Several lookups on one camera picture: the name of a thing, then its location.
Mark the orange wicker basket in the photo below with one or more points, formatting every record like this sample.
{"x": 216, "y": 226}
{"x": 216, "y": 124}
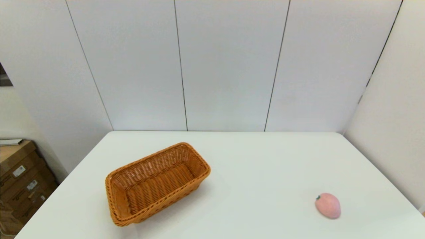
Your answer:
{"x": 156, "y": 186}

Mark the pink toy peach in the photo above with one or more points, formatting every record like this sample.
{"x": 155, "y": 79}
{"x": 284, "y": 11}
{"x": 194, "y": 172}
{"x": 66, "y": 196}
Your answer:
{"x": 328, "y": 205}

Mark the brown cardboard box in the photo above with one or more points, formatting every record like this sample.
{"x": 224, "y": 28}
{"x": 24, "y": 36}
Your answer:
{"x": 23, "y": 189}
{"x": 8, "y": 220}
{"x": 35, "y": 204}
{"x": 13, "y": 156}

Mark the flat white board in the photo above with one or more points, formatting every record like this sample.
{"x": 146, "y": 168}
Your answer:
{"x": 10, "y": 142}

